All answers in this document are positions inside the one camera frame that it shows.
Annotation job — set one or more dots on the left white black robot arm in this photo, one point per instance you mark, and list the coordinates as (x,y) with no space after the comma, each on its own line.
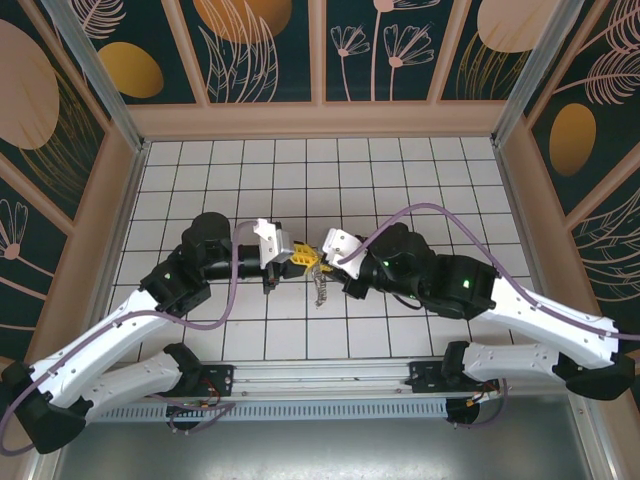
(125,380)

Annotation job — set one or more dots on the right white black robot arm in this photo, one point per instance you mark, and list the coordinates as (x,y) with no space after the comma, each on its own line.
(525,357)

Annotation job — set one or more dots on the small circuit board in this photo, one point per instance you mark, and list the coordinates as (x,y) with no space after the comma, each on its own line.
(192,406)

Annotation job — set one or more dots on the grey metal sheet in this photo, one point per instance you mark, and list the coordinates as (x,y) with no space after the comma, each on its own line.
(320,450)

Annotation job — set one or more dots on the grey side rail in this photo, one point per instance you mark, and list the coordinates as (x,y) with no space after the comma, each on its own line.
(527,240)
(119,240)

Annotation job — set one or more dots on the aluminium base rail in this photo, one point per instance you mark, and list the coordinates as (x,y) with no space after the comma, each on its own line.
(320,375)

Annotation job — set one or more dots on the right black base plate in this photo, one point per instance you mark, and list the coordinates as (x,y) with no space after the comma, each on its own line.
(425,377)

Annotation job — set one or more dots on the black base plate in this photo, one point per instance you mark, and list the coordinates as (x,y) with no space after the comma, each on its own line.
(220,380)
(425,377)

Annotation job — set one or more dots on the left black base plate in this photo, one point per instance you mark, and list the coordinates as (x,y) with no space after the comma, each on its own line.
(220,380)

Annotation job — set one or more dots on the aluminium frame post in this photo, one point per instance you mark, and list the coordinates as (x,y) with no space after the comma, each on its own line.
(107,85)
(532,75)

